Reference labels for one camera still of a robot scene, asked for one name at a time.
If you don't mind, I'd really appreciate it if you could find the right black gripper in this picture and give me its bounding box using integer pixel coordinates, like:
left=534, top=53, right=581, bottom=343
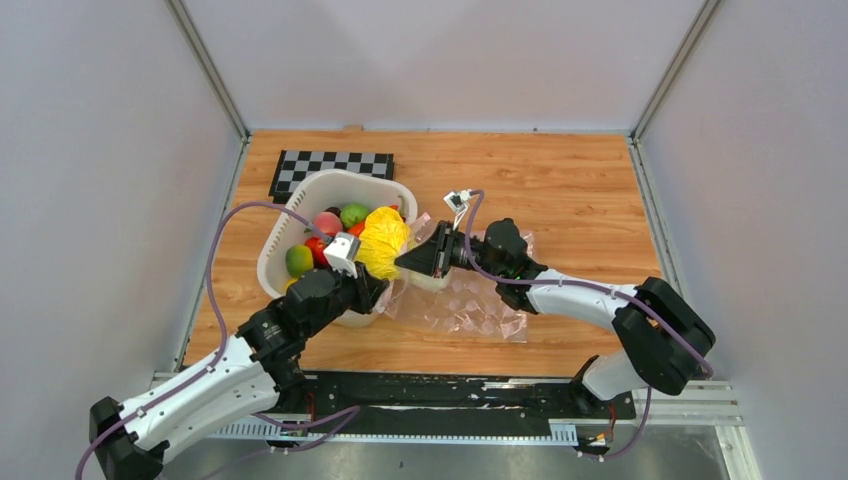
left=395, top=222, right=506, bottom=280

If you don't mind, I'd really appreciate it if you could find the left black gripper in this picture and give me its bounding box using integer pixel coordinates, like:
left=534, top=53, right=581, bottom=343
left=305, top=259, right=391, bottom=338

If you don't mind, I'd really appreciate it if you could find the yellow napa cabbage toy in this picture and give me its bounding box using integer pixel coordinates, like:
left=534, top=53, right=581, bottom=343
left=356, top=206, right=449, bottom=292

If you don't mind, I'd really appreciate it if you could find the clear zip top bag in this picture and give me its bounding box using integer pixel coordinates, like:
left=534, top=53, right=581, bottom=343
left=380, top=213, right=538, bottom=344

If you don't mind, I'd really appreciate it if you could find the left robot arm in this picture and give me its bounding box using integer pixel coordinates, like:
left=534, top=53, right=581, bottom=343
left=89, top=263, right=390, bottom=479

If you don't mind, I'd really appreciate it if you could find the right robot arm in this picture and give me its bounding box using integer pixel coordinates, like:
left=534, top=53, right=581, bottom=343
left=395, top=218, right=716, bottom=418

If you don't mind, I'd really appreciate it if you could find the green orange mango toy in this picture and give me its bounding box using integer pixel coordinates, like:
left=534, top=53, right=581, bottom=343
left=284, top=244, right=314, bottom=278

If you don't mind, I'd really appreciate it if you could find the orange carrot toy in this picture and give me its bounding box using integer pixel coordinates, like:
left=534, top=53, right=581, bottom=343
left=346, top=221, right=366, bottom=237

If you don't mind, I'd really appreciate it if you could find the pink peach toy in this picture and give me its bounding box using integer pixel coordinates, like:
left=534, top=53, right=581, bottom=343
left=313, top=211, right=344, bottom=237

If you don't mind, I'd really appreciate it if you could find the white plastic basket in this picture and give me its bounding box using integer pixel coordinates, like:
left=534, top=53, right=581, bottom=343
left=257, top=169, right=418, bottom=299

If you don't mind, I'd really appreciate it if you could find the black white checkerboard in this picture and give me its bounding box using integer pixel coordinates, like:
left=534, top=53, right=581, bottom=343
left=268, top=150, right=395, bottom=204

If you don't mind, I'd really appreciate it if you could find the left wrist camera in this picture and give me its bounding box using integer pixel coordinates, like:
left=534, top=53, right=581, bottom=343
left=323, top=232, right=361, bottom=278

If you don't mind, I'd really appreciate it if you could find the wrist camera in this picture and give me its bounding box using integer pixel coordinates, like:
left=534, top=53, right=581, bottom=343
left=443, top=189, right=472, bottom=214
left=323, top=232, right=361, bottom=278

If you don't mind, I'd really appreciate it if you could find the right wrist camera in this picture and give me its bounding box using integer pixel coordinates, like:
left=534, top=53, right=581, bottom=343
left=443, top=189, right=472, bottom=214

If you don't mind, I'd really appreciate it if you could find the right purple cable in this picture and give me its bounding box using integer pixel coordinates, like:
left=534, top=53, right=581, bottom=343
left=460, top=190, right=715, bottom=380

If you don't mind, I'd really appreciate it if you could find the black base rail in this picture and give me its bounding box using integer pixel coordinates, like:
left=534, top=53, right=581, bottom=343
left=271, top=371, right=636, bottom=437

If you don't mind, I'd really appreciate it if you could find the white slotted cable duct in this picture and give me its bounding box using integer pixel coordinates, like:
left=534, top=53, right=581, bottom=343
left=211, top=417, right=579, bottom=446

